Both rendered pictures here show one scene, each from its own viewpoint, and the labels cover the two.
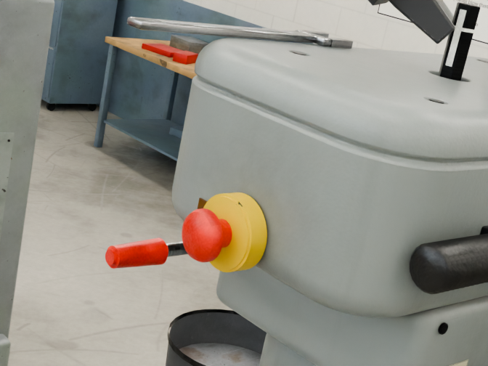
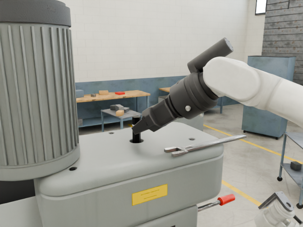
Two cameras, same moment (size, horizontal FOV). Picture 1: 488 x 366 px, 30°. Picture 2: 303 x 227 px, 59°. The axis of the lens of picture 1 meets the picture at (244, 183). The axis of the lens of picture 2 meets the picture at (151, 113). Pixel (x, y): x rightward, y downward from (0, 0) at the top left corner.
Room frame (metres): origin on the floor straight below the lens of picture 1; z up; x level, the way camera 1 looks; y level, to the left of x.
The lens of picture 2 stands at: (1.44, 0.06, 2.13)
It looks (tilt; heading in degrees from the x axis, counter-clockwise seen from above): 14 degrees down; 196
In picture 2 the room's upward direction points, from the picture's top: straight up
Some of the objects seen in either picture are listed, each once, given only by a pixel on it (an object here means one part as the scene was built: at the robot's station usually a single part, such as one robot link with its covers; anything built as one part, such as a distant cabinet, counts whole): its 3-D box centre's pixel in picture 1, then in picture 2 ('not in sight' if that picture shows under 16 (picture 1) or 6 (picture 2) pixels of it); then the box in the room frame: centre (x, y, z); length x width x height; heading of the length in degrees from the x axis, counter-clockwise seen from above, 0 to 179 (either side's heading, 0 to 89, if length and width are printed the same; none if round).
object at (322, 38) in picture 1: (246, 32); (209, 143); (0.80, 0.02, 1.89); 0.24 x 0.04 x 0.01; 136
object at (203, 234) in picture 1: (208, 234); not in sight; (0.64, 0.02, 1.76); 0.04 x 0.03 x 0.04; 45
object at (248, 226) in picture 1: (232, 232); not in sight; (0.66, 0.00, 1.76); 0.06 x 0.02 x 0.06; 45
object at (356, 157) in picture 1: (436, 160); (131, 169); (0.83, -0.17, 1.81); 0.47 x 0.26 x 0.16; 135
